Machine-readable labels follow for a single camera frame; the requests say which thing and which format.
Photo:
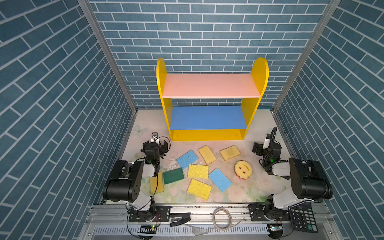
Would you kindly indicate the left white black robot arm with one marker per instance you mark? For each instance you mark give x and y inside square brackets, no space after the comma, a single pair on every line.
[125,179]

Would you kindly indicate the yellow shelf with coloured boards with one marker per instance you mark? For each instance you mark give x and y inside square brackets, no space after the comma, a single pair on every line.
[211,123]

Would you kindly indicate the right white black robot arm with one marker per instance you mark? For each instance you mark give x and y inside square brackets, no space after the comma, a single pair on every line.
[308,183]

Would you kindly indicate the black stapler on rail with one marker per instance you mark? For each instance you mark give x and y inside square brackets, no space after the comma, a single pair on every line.
[179,219]

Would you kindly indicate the green scouring pad sponge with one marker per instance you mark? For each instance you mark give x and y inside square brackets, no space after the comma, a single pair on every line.
[173,176]

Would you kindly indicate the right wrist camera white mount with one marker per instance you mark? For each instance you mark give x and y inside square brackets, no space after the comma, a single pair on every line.
[266,143]

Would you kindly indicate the yellow sponge far left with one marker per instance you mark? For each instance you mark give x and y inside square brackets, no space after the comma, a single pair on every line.
[157,184]

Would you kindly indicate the black desk calculator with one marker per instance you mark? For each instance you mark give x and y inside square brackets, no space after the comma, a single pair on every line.
[302,218]

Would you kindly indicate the blue sponge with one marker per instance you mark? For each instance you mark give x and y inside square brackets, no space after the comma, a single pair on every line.
[220,180]
[187,159]

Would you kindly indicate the aluminium front rail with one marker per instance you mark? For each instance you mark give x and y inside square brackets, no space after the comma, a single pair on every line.
[212,221]

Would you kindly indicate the yellow smiley face sponge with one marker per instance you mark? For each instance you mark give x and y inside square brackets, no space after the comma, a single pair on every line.
[243,170]

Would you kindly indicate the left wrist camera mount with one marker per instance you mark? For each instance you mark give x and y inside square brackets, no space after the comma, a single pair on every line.
[154,138]

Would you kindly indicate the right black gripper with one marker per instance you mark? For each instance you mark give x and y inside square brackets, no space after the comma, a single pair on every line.
[259,148]

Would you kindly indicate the pale yellow orange-backed sponge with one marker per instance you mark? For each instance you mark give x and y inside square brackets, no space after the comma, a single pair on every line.
[230,153]

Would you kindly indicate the bright yellow sponge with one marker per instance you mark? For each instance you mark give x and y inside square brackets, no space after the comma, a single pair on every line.
[199,189]
[198,171]

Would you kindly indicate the bright yellow sponge upper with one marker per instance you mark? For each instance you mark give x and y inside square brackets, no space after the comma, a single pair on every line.
[198,171]

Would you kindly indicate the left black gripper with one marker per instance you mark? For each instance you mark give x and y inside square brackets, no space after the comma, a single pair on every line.
[153,149]

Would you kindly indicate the bright yellow sponge lower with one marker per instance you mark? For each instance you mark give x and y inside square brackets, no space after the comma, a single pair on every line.
[199,189]

